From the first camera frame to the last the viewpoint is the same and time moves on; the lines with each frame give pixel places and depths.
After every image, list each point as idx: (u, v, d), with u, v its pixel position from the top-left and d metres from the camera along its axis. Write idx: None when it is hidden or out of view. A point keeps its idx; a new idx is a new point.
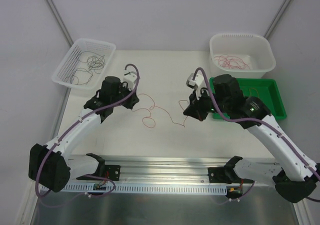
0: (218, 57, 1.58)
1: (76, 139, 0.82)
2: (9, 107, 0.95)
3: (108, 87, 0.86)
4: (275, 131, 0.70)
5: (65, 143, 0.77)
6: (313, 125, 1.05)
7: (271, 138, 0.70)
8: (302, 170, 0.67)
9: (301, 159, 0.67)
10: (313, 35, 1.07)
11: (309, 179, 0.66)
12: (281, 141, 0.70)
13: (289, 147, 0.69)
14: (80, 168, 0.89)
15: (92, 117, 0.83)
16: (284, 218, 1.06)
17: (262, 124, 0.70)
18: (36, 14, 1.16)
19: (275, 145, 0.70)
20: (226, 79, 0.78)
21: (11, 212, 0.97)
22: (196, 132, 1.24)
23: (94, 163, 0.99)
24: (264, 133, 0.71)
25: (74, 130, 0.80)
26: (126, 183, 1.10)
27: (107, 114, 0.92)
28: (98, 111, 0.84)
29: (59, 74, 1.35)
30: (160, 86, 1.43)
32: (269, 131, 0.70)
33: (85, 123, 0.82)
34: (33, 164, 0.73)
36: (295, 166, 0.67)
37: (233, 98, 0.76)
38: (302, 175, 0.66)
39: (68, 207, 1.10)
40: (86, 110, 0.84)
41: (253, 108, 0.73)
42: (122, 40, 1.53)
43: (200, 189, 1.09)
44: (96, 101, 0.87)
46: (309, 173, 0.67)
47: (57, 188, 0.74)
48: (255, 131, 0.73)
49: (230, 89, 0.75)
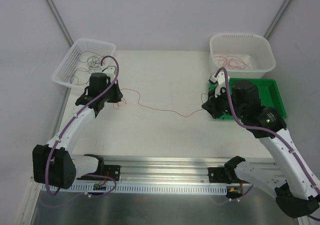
0: (218, 57, 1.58)
1: (76, 134, 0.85)
2: (9, 107, 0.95)
3: (95, 81, 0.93)
4: (287, 146, 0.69)
5: (67, 139, 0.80)
6: (313, 125, 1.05)
7: (282, 152, 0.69)
8: (308, 189, 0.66)
9: (309, 178, 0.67)
10: (313, 35, 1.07)
11: (313, 199, 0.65)
12: (292, 157, 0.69)
13: (298, 164, 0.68)
14: (81, 167, 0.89)
15: (86, 112, 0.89)
16: (284, 218, 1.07)
17: (276, 137, 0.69)
18: (35, 14, 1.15)
19: (284, 160, 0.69)
20: (247, 85, 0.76)
21: (11, 212, 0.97)
22: (196, 132, 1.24)
23: (95, 162, 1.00)
24: (276, 145, 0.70)
25: (73, 125, 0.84)
26: (126, 183, 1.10)
27: (100, 108, 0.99)
28: (90, 105, 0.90)
29: (59, 74, 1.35)
30: (160, 86, 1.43)
32: (281, 145, 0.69)
33: (81, 118, 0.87)
34: (37, 165, 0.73)
36: (301, 184, 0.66)
37: (250, 105, 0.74)
38: (307, 194, 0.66)
39: (68, 208, 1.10)
40: (78, 106, 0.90)
41: (269, 120, 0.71)
42: (122, 40, 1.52)
43: (200, 189, 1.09)
44: (87, 97, 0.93)
46: (314, 193, 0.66)
47: (67, 184, 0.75)
48: (267, 142, 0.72)
49: (249, 96, 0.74)
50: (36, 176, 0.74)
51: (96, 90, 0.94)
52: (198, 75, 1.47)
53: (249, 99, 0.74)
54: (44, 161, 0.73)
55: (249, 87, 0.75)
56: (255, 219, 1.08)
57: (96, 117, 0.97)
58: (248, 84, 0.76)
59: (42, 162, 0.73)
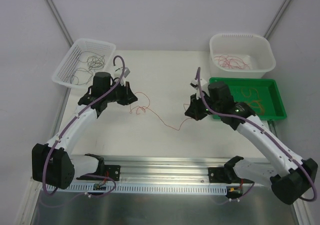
0: (218, 57, 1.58)
1: (77, 135, 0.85)
2: (9, 107, 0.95)
3: (99, 82, 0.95)
4: (258, 128, 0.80)
5: (66, 139, 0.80)
6: (313, 125, 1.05)
7: (255, 134, 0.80)
8: (286, 162, 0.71)
9: (285, 153, 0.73)
10: (313, 35, 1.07)
11: (293, 171, 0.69)
12: (265, 136, 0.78)
13: (272, 141, 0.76)
14: (80, 166, 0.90)
15: (88, 112, 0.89)
16: (284, 218, 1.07)
17: (246, 122, 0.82)
18: (35, 14, 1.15)
19: (259, 141, 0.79)
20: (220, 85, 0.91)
21: (12, 212, 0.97)
22: (196, 132, 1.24)
23: (95, 162, 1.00)
24: (249, 129, 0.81)
25: (74, 125, 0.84)
26: (126, 183, 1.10)
27: (103, 108, 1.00)
28: (93, 105, 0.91)
29: (59, 74, 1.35)
30: (160, 86, 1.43)
32: (253, 128, 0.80)
33: (82, 118, 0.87)
34: (37, 164, 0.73)
36: (278, 158, 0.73)
37: (223, 101, 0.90)
38: (286, 167, 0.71)
39: (68, 208, 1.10)
40: (80, 106, 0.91)
41: (238, 110, 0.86)
42: (122, 40, 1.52)
43: (200, 189, 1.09)
44: (90, 97, 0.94)
46: (294, 166, 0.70)
47: (65, 185, 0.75)
48: (242, 129, 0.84)
49: (221, 94, 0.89)
50: (35, 175, 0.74)
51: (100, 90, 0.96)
52: (198, 76, 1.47)
53: (222, 96, 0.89)
54: (43, 160, 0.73)
55: (222, 86, 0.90)
56: (255, 219, 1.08)
57: (98, 117, 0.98)
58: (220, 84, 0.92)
59: (41, 161, 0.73)
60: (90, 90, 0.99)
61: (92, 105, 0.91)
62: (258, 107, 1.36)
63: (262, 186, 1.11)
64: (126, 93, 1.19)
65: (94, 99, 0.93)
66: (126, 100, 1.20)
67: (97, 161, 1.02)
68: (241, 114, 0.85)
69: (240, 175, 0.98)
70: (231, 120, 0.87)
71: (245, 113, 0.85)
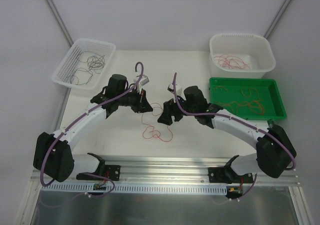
0: (218, 57, 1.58)
1: (82, 131, 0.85)
2: (9, 107, 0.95)
3: (115, 83, 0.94)
4: (225, 115, 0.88)
5: (72, 133, 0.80)
6: (313, 125, 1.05)
7: (225, 122, 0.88)
8: (254, 133, 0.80)
9: (251, 126, 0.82)
10: (313, 35, 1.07)
11: (261, 137, 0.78)
12: (233, 121, 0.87)
13: (239, 122, 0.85)
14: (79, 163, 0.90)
15: (98, 111, 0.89)
16: (285, 218, 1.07)
17: (216, 116, 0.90)
18: (35, 13, 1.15)
19: (230, 126, 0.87)
20: (193, 89, 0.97)
21: (12, 212, 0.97)
22: (195, 132, 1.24)
23: (95, 162, 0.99)
24: (219, 121, 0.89)
25: (82, 121, 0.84)
26: (126, 183, 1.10)
27: (113, 110, 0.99)
28: (104, 105, 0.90)
29: (59, 74, 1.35)
30: (160, 86, 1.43)
32: (222, 118, 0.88)
33: (91, 115, 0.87)
34: (39, 152, 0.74)
36: (248, 133, 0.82)
37: (197, 104, 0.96)
38: (255, 137, 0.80)
39: (68, 208, 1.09)
40: (92, 104, 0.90)
41: (210, 109, 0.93)
42: (122, 40, 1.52)
43: (200, 189, 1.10)
44: (102, 97, 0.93)
46: (262, 135, 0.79)
47: (62, 178, 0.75)
48: (216, 124, 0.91)
49: (195, 98, 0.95)
50: (35, 163, 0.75)
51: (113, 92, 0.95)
52: (198, 75, 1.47)
53: (196, 100, 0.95)
54: (45, 150, 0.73)
55: (195, 90, 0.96)
56: (255, 219, 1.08)
57: (107, 118, 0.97)
58: (193, 88, 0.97)
59: (44, 150, 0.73)
60: (104, 89, 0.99)
61: (103, 105, 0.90)
62: (258, 107, 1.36)
63: (262, 186, 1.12)
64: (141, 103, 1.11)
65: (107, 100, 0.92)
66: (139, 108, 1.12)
67: (98, 161, 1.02)
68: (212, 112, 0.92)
69: (239, 172, 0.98)
70: (206, 120, 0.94)
71: (216, 111, 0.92)
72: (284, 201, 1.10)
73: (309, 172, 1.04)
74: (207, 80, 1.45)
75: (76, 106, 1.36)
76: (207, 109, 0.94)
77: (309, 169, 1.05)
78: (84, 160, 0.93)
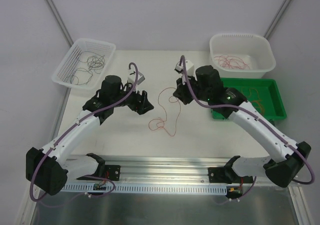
0: (218, 57, 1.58)
1: (74, 143, 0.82)
2: (10, 108, 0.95)
3: (109, 87, 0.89)
4: (251, 114, 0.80)
5: (62, 147, 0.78)
6: (313, 125, 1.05)
7: (249, 121, 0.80)
8: (283, 148, 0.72)
9: (281, 139, 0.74)
10: (313, 35, 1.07)
11: (290, 156, 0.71)
12: (259, 123, 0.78)
13: (266, 129, 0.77)
14: (77, 169, 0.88)
15: (90, 120, 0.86)
16: (284, 218, 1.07)
17: (239, 110, 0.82)
18: (35, 13, 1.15)
19: (254, 128, 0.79)
20: (213, 72, 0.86)
21: (12, 212, 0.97)
22: (195, 132, 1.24)
23: (94, 164, 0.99)
24: (243, 117, 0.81)
25: (72, 133, 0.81)
26: (126, 183, 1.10)
27: (107, 116, 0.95)
28: (96, 112, 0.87)
29: (59, 74, 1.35)
30: (160, 86, 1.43)
32: (247, 116, 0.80)
33: (83, 125, 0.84)
34: (29, 166, 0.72)
36: (274, 145, 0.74)
37: (213, 87, 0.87)
38: (282, 153, 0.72)
39: (68, 208, 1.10)
40: (84, 112, 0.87)
41: (231, 97, 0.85)
42: (122, 40, 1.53)
43: (200, 189, 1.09)
44: (95, 102, 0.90)
46: (291, 152, 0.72)
47: (53, 191, 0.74)
48: (236, 118, 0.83)
49: (210, 80, 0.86)
50: (27, 177, 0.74)
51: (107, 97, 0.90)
52: None
53: (211, 83, 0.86)
54: (35, 163, 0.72)
55: (214, 74, 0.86)
56: (255, 219, 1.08)
57: (101, 124, 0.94)
58: (208, 68, 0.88)
59: (33, 166, 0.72)
60: (98, 92, 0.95)
61: (95, 113, 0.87)
62: (259, 107, 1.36)
63: (262, 186, 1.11)
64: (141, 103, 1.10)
65: (100, 106, 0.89)
66: (141, 109, 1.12)
67: (96, 163, 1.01)
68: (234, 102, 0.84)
69: (238, 172, 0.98)
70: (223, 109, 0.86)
71: (237, 101, 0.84)
72: (284, 201, 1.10)
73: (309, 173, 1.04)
74: None
75: (76, 106, 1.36)
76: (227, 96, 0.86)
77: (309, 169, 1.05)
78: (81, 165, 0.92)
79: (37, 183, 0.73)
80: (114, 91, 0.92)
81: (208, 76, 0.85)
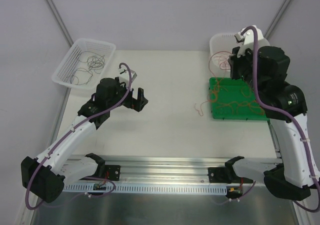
0: (218, 57, 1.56)
1: (69, 150, 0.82)
2: (10, 107, 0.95)
3: (105, 90, 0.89)
4: (300, 132, 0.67)
5: (56, 156, 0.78)
6: (314, 125, 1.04)
7: (293, 139, 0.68)
8: (306, 178, 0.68)
9: (310, 169, 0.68)
10: (314, 35, 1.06)
11: (306, 187, 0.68)
12: (301, 145, 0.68)
13: (304, 153, 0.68)
14: (76, 173, 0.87)
15: (85, 126, 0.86)
16: (284, 218, 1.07)
17: (291, 123, 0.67)
18: (35, 13, 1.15)
19: (293, 146, 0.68)
20: (285, 64, 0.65)
21: (12, 212, 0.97)
22: (196, 132, 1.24)
23: (93, 166, 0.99)
24: (290, 130, 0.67)
25: (67, 140, 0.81)
26: (126, 183, 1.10)
27: (103, 120, 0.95)
28: (92, 118, 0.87)
29: (59, 74, 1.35)
30: (160, 86, 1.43)
32: (295, 131, 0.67)
33: (78, 132, 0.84)
34: (25, 174, 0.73)
36: (300, 172, 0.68)
37: (274, 79, 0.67)
38: (303, 182, 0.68)
39: (68, 208, 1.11)
40: (80, 117, 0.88)
41: (292, 102, 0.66)
42: (122, 40, 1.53)
43: (200, 189, 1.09)
44: (91, 106, 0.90)
46: (310, 183, 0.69)
47: (50, 198, 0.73)
48: (281, 125, 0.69)
49: (276, 71, 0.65)
50: (24, 185, 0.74)
51: (102, 100, 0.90)
52: (198, 75, 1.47)
53: (275, 73, 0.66)
54: (31, 172, 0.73)
55: (285, 65, 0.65)
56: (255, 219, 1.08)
57: (97, 128, 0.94)
58: (282, 55, 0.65)
59: (29, 175, 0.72)
60: (93, 96, 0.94)
61: (91, 119, 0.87)
62: None
63: (262, 186, 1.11)
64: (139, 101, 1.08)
65: (96, 111, 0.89)
66: (139, 106, 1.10)
67: (96, 164, 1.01)
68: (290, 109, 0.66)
69: (237, 171, 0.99)
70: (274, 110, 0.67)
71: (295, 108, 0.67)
72: (284, 201, 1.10)
73: None
74: (207, 81, 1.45)
75: (76, 106, 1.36)
76: (289, 100, 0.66)
77: None
78: (80, 166, 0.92)
79: (34, 191, 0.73)
80: (110, 94, 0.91)
81: (275, 65, 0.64)
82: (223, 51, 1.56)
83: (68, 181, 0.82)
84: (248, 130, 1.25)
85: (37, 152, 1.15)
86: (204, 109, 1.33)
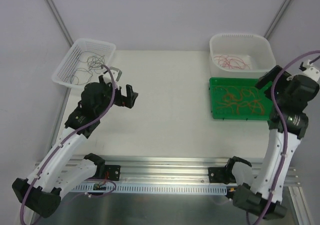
0: (218, 57, 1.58)
1: (59, 168, 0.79)
2: (10, 107, 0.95)
3: (90, 98, 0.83)
4: (283, 145, 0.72)
5: (46, 175, 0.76)
6: (313, 126, 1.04)
7: (275, 148, 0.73)
8: (265, 188, 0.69)
9: (274, 183, 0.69)
10: (313, 35, 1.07)
11: (260, 195, 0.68)
12: (279, 158, 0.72)
13: (278, 165, 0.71)
14: (73, 181, 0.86)
15: (73, 139, 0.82)
16: (284, 217, 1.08)
17: (281, 134, 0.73)
18: (35, 14, 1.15)
19: (272, 154, 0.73)
20: (308, 93, 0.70)
21: (12, 212, 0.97)
22: (196, 132, 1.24)
23: (93, 167, 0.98)
24: (276, 140, 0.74)
25: (56, 157, 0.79)
26: (126, 183, 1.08)
27: (94, 128, 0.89)
28: (79, 130, 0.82)
29: (59, 74, 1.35)
30: (160, 85, 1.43)
32: (279, 143, 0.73)
33: (66, 146, 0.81)
34: (19, 195, 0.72)
36: (264, 179, 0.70)
37: (292, 101, 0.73)
38: (260, 190, 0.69)
39: (68, 208, 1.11)
40: (67, 129, 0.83)
41: (292, 120, 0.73)
42: (122, 41, 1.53)
43: (200, 189, 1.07)
44: (78, 116, 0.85)
46: (265, 195, 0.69)
47: (48, 214, 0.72)
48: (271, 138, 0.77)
49: (298, 93, 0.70)
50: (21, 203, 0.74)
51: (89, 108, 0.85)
52: (198, 75, 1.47)
53: (293, 95, 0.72)
54: (24, 192, 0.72)
55: (305, 93, 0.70)
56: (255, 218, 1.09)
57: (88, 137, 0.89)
58: (311, 85, 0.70)
59: (22, 195, 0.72)
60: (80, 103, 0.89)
61: (78, 131, 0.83)
62: (259, 107, 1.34)
63: None
64: (129, 98, 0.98)
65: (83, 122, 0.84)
66: (131, 104, 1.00)
67: (95, 166, 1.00)
68: (288, 121, 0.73)
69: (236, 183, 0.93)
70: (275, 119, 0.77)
71: (294, 124, 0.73)
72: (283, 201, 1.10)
73: (310, 173, 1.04)
74: (207, 81, 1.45)
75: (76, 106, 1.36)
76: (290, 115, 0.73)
77: (308, 169, 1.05)
78: (77, 172, 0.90)
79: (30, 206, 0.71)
80: (96, 100, 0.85)
81: (294, 91, 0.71)
82: (223, 51, 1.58)
83: (65, 191, 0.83)
84: (248, 130, 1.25)
85: (37, 152, 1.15)
86: (204, 109, 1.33)
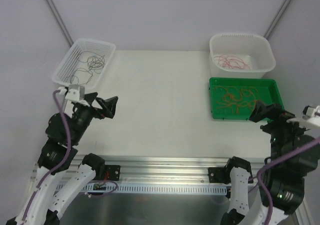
0: (218, 57, 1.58)
1: (44, 207, 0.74)
2: (9, 107, 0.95)
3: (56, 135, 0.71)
4: (266, 218, 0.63)
5: (31, 219, 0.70)
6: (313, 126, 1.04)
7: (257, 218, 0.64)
8: None
9: None
10: (313, 34, 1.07)
11: None
12: None
13: None
14: (67, 200, 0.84)
15: (49, 180, 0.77)
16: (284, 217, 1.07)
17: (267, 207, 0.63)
18: (35, 14, 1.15)
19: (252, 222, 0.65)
20: (308, 167, 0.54)
21: (12, 212, 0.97)
22: (195, 132, 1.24)
23: (89, 173, 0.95)
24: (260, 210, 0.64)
25: (36, 201, 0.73)
26: (126, 183, 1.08)
27: (70, 158, 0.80)
28: (53, 169, 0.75)
29: (59, 74, 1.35)
30: (160, 85, 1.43)
32: (262, 215, 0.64)
33: (44, 188, 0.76)
34: None
36: None
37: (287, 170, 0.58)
38: None
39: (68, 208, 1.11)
40: (41, 169, 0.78)
41: (282, 197, 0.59)
42: (122, 41, 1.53)
43: (200, 189, 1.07)
44: (48, 152, 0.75)
46: None
47: None
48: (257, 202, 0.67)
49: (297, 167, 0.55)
50: None
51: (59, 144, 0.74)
52: (198, 75, 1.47)
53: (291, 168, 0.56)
54: None
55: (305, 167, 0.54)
56: None
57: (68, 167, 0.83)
58: (315, 159, 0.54)
59: None
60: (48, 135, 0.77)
61: (52, 172, 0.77)
62: None
63: None
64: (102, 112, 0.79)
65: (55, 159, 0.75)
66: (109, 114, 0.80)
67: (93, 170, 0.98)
68: (275, 198, 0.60)
69: (230, 206, 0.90)
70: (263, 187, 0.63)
71: (284, 200, 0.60)
72: None
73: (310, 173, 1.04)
74: (207, 81, 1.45)
75: None
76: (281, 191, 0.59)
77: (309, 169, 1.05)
78: (70, 188, 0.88)
79: None
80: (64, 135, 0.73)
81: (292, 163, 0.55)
82: (223, 51, 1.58)
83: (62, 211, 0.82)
84: (248, 130, 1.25)
85: (37, 151, 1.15)
86: (204, 109, 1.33)
